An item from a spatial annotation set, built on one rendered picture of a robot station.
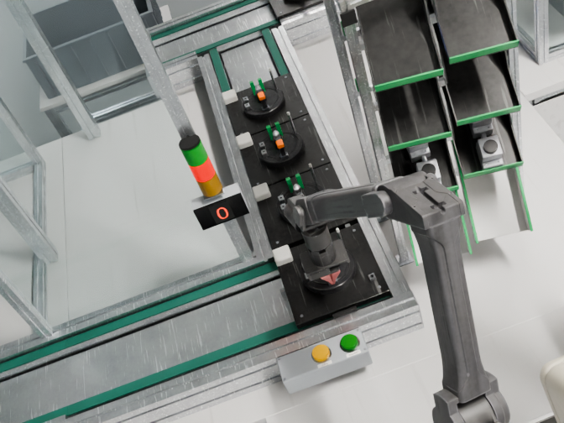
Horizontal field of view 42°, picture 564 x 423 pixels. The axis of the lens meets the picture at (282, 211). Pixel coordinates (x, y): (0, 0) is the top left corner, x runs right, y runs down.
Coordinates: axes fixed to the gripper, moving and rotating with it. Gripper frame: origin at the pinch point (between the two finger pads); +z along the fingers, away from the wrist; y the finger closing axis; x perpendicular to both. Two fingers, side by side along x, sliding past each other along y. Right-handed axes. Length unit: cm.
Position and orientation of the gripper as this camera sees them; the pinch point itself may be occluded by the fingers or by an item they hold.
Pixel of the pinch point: (331, 280)
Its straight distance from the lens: 171.5
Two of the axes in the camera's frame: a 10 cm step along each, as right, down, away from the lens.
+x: 2.3, 6.7, -7.0
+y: -9.4, 3.4, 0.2
